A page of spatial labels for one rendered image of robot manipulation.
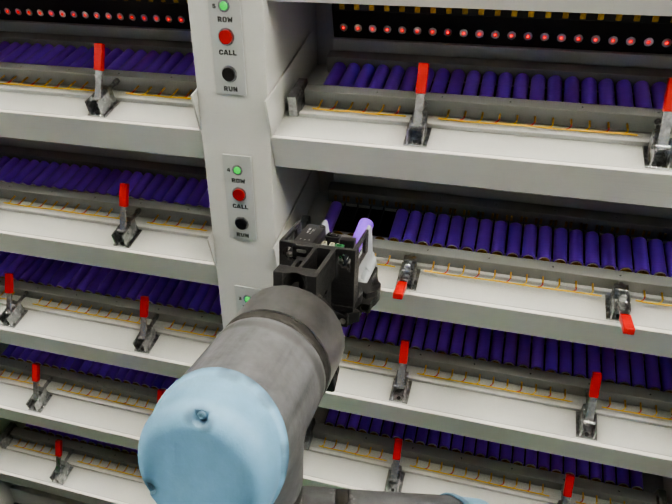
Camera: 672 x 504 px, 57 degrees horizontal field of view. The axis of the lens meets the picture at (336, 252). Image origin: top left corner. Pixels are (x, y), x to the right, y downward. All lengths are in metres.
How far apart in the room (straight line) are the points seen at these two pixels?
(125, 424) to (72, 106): 0.60
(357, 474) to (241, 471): 0.75
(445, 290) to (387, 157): 0.20
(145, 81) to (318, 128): 0.27
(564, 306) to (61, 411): 0.94
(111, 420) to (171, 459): 0.89
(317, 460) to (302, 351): 0.72
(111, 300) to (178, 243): 0.24
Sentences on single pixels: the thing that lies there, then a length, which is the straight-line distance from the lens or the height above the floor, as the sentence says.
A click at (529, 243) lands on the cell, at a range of 0.89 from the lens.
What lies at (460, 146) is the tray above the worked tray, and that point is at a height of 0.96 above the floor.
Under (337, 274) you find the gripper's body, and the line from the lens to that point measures 0.55.
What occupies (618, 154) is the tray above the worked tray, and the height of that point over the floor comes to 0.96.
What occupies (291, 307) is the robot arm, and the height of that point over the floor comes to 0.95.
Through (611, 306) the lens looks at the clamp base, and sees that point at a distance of 0.84.
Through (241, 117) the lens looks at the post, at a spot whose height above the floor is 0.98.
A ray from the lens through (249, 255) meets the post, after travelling 0.88.
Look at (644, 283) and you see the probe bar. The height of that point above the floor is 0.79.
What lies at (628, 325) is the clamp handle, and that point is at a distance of 0.79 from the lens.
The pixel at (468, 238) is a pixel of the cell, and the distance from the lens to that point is 0.89.
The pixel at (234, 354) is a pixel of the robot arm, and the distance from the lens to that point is 0.41.
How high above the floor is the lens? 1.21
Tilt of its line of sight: 29 degrees down
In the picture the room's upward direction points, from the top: straight up
